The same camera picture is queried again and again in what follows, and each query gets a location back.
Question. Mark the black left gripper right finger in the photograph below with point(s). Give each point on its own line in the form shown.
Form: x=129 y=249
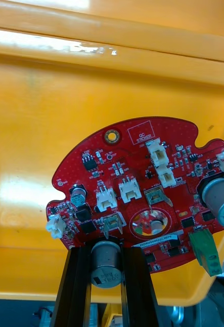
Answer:
x=137 y=293

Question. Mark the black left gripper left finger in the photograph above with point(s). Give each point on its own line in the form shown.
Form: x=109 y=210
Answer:
x=73 y=293

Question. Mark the round red circuit board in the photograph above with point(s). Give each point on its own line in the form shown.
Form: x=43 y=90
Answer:
x=142 y=163

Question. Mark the yellow-orange plastic bin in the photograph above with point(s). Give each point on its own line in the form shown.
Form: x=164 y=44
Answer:
x=40 y=127
x=142 y=15

